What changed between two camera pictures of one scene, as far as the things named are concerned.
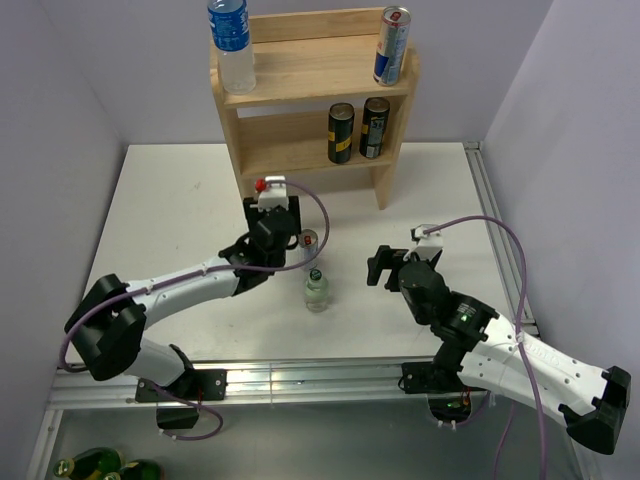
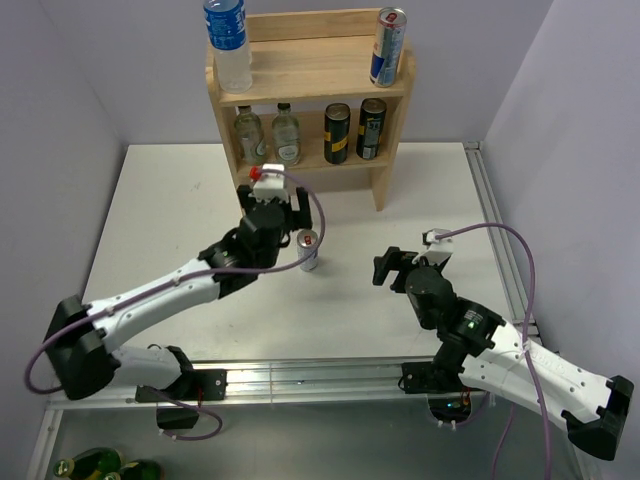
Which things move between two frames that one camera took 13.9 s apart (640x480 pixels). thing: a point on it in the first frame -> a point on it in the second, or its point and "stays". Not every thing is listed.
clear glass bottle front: [316, 292] -> [287, 137]
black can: [340, 132] stays
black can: [374, 124] stays
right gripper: [385, 258] stays
